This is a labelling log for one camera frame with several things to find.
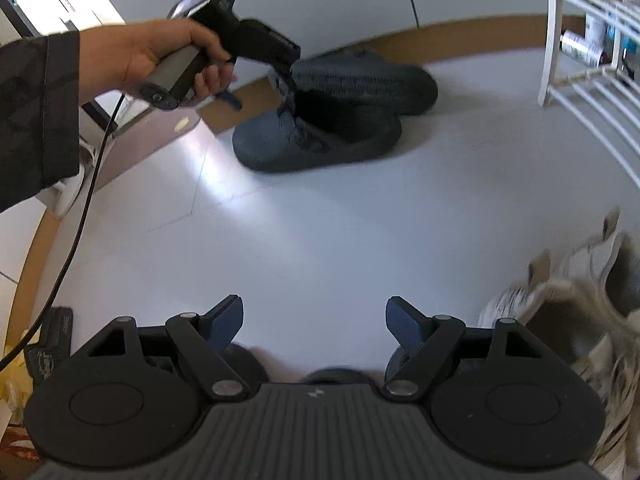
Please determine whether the person's left hand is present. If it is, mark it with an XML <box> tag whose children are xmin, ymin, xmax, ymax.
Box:
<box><xmin>80</xmin><ymin>19</ymin><xmax>238</xmax><ymax>108</ymax></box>

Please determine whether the black printed slide sandal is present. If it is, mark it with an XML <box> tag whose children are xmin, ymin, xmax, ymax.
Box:
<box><xmin>25</xmin><ymin>306</ymin><xmax>76</xmax><ymax>387</ymax></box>

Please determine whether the white shoe rack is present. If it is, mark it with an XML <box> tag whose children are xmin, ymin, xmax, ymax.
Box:
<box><xmin>539</xmin><ymin>0</ymin><xmax>640</xmax><ymax>191</ymax></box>

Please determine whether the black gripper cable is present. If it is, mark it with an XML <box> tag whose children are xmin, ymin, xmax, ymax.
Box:
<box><xmin>0</xmin><ymin>92</ymin><xmax>126</xmax><ymax>368</ymax></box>

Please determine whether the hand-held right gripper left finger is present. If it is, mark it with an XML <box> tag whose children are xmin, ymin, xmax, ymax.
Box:
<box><xmin>85</xmin><ymin>293</ymin><xmax>252</xmax><ymax>402</ymax></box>

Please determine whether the white bottle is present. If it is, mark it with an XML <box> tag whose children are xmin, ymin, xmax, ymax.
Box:
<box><xmin>559</xmin><ymin>29</ymin><xmax>601</xmax><ymax>67</ymax></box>

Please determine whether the red and white paper bag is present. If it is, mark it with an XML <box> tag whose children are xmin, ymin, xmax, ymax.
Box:
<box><xmin>0</xmin><ymin>425</ymin><xmax>41</xmax><ymax>480</ymax></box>

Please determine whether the person's left forearm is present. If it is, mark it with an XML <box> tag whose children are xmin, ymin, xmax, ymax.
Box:
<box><xmin>0</xmin><ymin>30</ymin><xmax>83</xmax><ymax>213</ymax></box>

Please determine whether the black sneaker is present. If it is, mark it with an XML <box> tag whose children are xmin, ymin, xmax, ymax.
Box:
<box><xmin>290</xmin><ymin>50</ymin><xmax>439</xmax><ymax>117</ymax></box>
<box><xmin>232</xmin><ymin>85</ymin><xmax>403</xmax><ymax>173</ymax></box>

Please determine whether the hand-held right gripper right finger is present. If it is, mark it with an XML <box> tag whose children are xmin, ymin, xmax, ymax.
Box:
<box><xmin>381</xmin><ymin>295</ymin><xmax>547</xmax><ymax>402</ymax></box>

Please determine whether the white lace-up sneaker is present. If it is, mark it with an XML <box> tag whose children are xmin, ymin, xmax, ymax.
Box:
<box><xmin>477</xmin><ymin>205</ymin><xmax>640</xmax><ymax>376</ymax></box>
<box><xmin>575</xmin><ymin>330</ymin><xmax>640</xmax><ymax>480</ymax></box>

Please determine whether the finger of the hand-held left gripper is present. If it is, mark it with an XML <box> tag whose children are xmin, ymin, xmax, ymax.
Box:
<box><xmin>217</xmin><ymin>89</ymin><xmax>244</xmax><ymax>112</ymax></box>
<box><xmin>267</xmin><ymin>60</ymin><xmax>303</xmax><ymax>113</ymax></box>

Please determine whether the black chunky clog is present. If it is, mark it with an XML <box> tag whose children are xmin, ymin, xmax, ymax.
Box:
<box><xmin>220</xmin><ymin>344</ymin><xmax>271</xmax><ymax>386</ymax></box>
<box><xmin>300</xmin><ymin>347</ymin><xmax>418</xmax><ymax>386</ymax></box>

